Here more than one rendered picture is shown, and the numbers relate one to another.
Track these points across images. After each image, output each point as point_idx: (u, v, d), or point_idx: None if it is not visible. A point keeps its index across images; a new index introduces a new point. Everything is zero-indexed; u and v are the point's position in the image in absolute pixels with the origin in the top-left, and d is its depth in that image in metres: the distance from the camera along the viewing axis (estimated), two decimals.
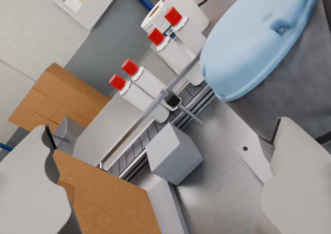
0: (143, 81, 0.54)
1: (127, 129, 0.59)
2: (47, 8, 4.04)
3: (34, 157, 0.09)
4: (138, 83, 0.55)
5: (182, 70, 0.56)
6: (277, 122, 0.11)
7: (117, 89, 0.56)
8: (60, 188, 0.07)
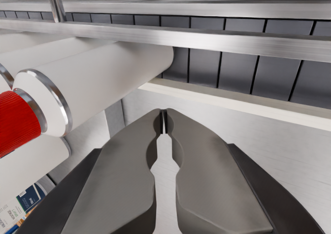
0: (9, 52, 0.16)
1: (205, 42, 0.14)
2: None
3: (143, 137, 0.10)
4: (22, 65, 0.16)
5: (28, 38, 0.25)
6: (165, 116, 0.12)
7: (31, 120, 0.12)
8: (151, 175, 0.08)
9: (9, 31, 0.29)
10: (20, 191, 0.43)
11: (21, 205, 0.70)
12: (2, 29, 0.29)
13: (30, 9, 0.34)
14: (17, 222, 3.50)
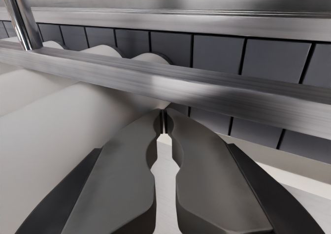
0: None
1: None
2: None
3: (143, 137, 0.10)
4: None
5: None
6: (165, 116, 0.12)
7: None
8: (151, 175, 0.08)
9: None
10: None
11: None
12: None
13: (6, 18, 0.26)
14: None
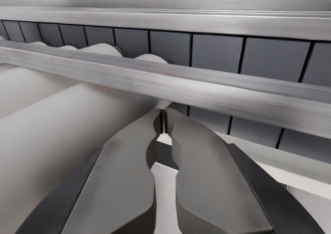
0: None
1: None
2: None
3: (143, 137, 0.10)
4: None
5: (5, 70, 0.16)
6: (165, 116, 0.12)
7: None
8: (151, 175, 0.08)
9: None
10: None
11: None
12: None
13: (158, 26, 0.16)
14: None
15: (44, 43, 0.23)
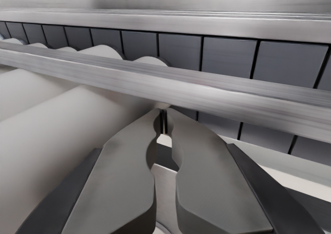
0: None
1: None
2: None
3: (143, 137, 0.10)
4: None
5: (2, 70, 0.16)
6: (165, 116, 0.12)
7: None
8: (151, 175, 0.08)
9: None
10: None
11: None
12: None
13: (215, 32, 0.14)
14: None
15: (45, 45, 0.23)
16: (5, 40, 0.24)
